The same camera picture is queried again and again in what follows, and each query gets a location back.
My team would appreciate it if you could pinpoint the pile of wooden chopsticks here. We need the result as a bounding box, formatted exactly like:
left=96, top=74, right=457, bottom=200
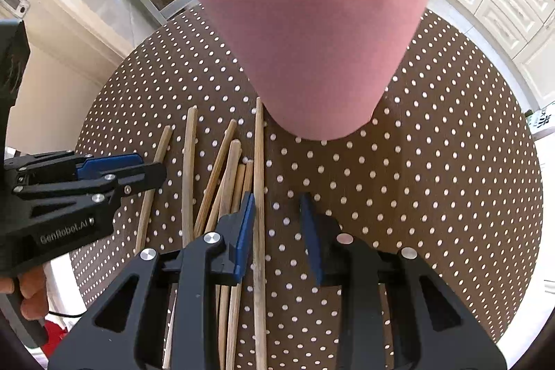
left=134, top=96, right=267, bottom=370

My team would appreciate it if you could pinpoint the person's left hand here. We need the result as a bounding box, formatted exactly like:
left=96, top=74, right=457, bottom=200
left=0, top=265, right=48, bottom=321

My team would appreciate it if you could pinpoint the pink felt utensil holder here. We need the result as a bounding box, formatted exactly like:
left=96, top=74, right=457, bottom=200
left=179, top=0, right=441, bottom=142

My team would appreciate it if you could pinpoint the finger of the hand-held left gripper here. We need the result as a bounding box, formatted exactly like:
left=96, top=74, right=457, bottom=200
left=13, top=162, right=168, bottom=208
left=4, top=151, right=142, bottom=182

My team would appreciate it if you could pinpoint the brown polka dot tablecloth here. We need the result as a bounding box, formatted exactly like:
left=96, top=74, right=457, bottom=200
left=69, top=1, right=545, bottom=370

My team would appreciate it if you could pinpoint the labelled packet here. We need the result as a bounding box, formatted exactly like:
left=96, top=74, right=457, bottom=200
left=524, top=101, right=555, bottom=137

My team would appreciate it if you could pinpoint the red cloth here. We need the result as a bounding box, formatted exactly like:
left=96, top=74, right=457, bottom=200
left=43, top=320, right=71, bottom=354

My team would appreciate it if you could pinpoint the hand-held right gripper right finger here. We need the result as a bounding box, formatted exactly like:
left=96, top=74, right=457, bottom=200
left=299, top=192, right=508, bottom=370

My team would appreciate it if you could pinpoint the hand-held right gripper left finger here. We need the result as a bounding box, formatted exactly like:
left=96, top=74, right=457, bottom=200
left=48, top=192, right=256, bottom=370

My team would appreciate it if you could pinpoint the cream kitchen cabinet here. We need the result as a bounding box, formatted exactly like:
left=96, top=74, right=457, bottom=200
left=0, top=0, right=146, bottom=156

